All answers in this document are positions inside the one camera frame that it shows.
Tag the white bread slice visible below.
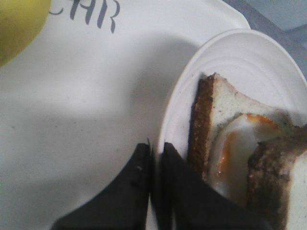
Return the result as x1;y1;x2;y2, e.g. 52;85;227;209
247;126;307;230

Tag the white rectangular tray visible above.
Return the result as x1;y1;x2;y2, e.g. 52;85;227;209
0;0;248;230

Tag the bottom bread slice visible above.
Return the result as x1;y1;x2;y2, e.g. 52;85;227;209
187;73;295;182

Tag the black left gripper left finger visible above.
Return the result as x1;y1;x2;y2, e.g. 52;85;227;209
52;143;151;230

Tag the yellow lemon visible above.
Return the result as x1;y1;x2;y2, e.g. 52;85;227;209
0;0;51;66

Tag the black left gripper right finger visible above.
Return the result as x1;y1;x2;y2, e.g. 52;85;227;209
152;142;272;230

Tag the white round plate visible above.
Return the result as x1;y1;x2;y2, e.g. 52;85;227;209
156;29;307;161

